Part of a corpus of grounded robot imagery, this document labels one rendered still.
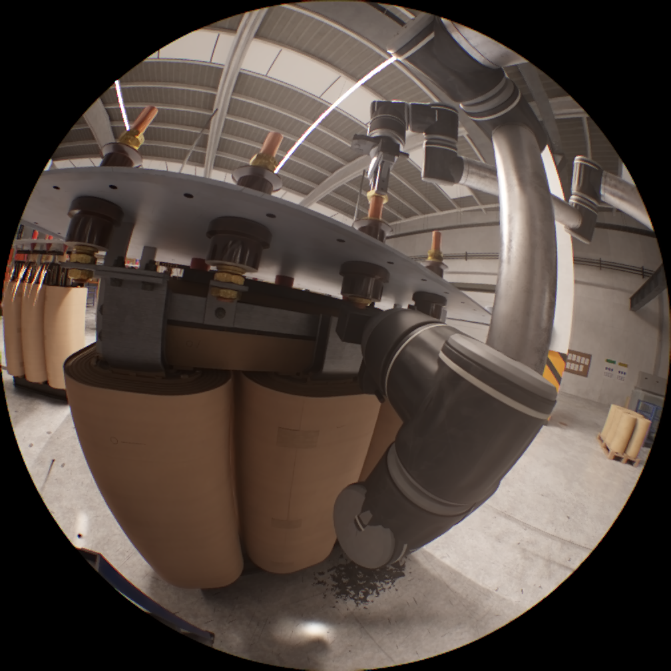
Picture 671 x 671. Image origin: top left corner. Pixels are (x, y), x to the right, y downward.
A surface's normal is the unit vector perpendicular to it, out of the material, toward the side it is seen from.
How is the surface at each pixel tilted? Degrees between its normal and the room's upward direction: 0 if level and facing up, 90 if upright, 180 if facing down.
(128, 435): 90
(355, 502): 81
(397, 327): 49
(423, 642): 0
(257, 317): 90
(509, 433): 97
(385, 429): 90
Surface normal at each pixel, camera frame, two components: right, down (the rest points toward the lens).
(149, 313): 0.55, 0.18
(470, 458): -0.55, 0.04
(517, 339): -0.73, -0.13
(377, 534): -0.82, -0.25
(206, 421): 0.93, 0.20
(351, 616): 0.18, -0.98
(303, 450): 0.33, 0.15
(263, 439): -0.23, 0.04
